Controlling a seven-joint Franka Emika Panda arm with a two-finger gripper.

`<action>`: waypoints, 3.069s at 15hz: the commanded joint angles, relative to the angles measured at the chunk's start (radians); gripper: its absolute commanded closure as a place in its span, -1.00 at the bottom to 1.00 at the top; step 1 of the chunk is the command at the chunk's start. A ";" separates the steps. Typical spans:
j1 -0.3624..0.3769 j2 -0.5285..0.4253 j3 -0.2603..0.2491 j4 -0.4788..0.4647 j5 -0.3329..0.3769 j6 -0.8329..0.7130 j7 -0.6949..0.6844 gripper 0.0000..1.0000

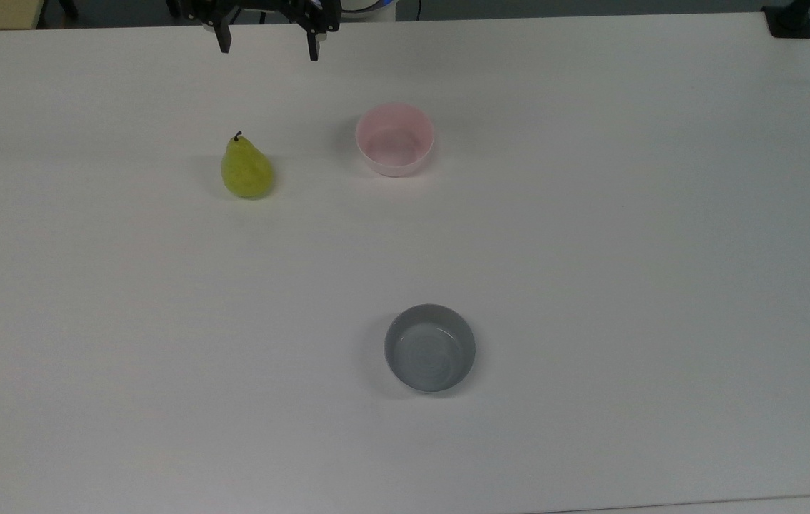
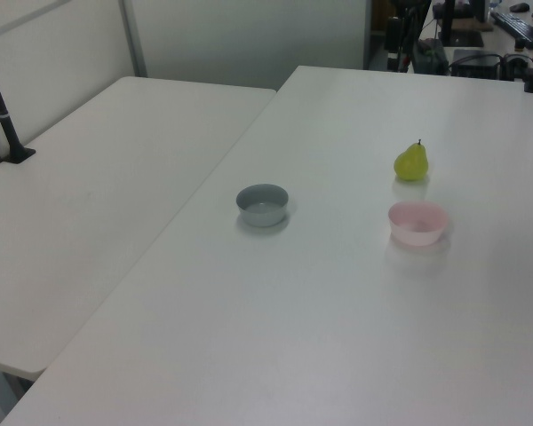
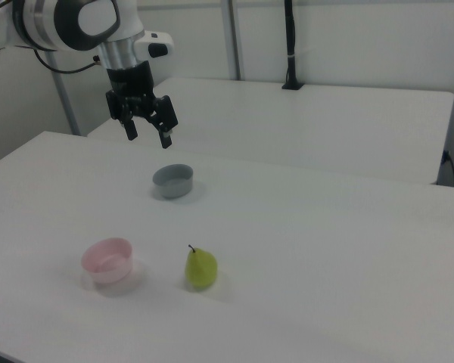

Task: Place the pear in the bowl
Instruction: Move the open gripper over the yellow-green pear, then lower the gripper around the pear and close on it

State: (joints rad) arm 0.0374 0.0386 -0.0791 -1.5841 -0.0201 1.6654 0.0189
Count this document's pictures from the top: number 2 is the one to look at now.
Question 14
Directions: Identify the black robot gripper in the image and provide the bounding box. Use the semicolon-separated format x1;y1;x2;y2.
385;15;414;74

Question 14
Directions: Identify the green yellow pear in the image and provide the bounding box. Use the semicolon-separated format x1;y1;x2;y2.
393;138;430;183

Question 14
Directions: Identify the pink plastic bowl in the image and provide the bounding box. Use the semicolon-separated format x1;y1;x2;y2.
387;200;450;248

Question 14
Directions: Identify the grey plastic bowl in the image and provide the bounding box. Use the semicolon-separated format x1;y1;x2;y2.
235;183;290;229

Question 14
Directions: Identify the black monitor stand pole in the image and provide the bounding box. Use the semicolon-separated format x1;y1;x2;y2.
441;0;457;46

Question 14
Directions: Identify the black electronics box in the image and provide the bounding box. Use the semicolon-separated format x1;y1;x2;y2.
451;47;504;77

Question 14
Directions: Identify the black computer keyboard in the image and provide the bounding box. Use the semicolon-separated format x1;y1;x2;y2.
490;10;533;40

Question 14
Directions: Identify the grey partition frame post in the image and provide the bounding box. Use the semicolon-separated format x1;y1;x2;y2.
118;0;148;79

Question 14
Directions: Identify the black camera stand pole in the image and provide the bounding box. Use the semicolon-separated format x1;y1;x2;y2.
0;39;37;166

